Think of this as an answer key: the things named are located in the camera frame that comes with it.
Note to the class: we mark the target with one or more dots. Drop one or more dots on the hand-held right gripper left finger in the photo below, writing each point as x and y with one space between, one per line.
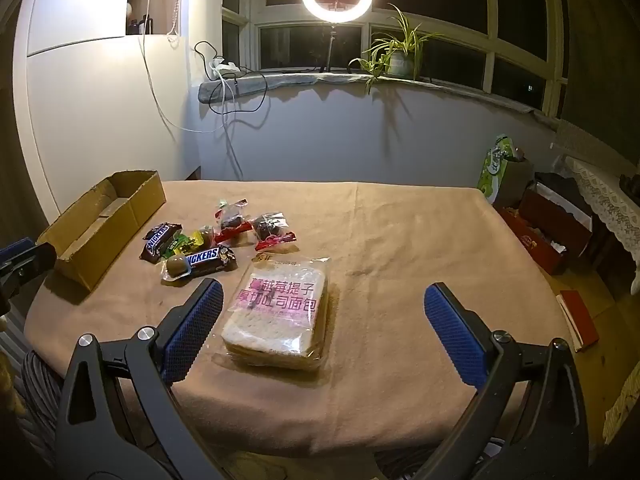
195 325

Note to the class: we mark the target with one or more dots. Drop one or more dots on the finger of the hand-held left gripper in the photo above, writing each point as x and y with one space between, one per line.
27 260

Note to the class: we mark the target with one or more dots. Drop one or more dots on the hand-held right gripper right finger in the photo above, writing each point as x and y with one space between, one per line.
455 332

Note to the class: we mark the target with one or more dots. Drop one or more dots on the brown cardboard box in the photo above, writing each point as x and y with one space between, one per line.
82 252

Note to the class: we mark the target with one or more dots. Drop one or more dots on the packed braised egg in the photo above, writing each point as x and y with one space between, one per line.
175 265
205 235

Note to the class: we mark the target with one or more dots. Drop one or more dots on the sliced bread package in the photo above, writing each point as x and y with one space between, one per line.
277 315

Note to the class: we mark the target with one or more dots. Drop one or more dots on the yellow candy packet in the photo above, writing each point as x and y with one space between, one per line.
189 241

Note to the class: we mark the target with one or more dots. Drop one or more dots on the brown chocolate bar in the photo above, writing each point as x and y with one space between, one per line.
159 241
206 259

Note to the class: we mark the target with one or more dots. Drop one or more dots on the red dried fruit packet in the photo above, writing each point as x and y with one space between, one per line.
270 229
231 220

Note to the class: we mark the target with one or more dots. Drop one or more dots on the green candy packet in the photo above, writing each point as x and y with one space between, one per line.
172 246

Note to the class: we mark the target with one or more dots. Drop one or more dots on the tan tablecloth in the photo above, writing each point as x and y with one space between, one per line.
400 240

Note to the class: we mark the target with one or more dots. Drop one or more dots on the red book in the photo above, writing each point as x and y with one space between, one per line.
580 320

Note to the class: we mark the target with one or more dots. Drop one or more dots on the red box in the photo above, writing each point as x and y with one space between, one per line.
550 230

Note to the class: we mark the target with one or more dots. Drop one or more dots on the striped clothing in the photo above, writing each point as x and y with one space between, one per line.
37 400

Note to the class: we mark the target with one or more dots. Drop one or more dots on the brown paper bag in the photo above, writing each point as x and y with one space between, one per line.
515 180

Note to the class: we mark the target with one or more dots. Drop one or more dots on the white cabinet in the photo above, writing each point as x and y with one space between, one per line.
100 110

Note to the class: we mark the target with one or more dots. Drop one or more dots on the green snack bag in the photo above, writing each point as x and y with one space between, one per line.
492 170

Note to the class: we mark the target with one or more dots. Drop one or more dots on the white lace cloth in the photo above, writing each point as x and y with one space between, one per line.
607 200

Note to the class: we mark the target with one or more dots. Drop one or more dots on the white power strip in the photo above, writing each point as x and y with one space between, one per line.
224 67

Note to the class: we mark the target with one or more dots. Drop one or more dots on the dark bottle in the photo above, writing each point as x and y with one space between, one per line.
146 25

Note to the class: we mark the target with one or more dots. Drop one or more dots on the grey windowsill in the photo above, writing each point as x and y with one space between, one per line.
310 82

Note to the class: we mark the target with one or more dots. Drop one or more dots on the potted spider plant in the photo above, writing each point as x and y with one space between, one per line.
400 62

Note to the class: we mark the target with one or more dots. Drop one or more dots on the window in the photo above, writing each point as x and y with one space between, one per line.
310 45

